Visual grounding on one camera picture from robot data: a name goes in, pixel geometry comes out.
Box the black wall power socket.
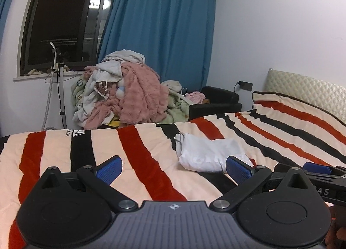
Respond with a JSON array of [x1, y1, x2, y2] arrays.
[[233, 81, 253, 92]]

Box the white garment steamer stand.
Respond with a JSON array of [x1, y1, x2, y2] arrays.
[[41, 42, 67, 131]]

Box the blue curtain right side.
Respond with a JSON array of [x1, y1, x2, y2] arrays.
[[99, 0, 216, 91]]

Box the cream white garment pile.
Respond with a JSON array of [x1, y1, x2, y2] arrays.
[[71, 49, 146, 127]]

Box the dark window with frame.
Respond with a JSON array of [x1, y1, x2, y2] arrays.
[[20, 0, 113, 75]]

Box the person's right hand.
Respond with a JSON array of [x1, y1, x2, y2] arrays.
[[325, 204, 345, 249]]

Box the black armchair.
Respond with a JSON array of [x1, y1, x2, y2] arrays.
[[188, 86, 242, 121]]

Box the small pink garment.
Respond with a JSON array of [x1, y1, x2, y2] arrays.
[[185, 91, 206, 104]]

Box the striped pillow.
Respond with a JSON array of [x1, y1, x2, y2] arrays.
[[252, 91, 345, 154]]

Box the light green patterned blanket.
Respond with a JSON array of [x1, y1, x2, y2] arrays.
[[72, 73, 193, 129]]

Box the striped red black cream blanket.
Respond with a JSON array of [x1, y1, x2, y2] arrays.
[[1, 101, 345, 248]]

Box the pink fluffy blanket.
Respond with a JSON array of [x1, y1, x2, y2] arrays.
[[84, 62, 169, 129]]

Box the white t-shirt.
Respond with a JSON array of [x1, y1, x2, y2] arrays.
[[174, 133, 253, 173]]

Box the cream quilted headboard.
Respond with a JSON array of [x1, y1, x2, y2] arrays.
[[264, 69, 345, 122]]

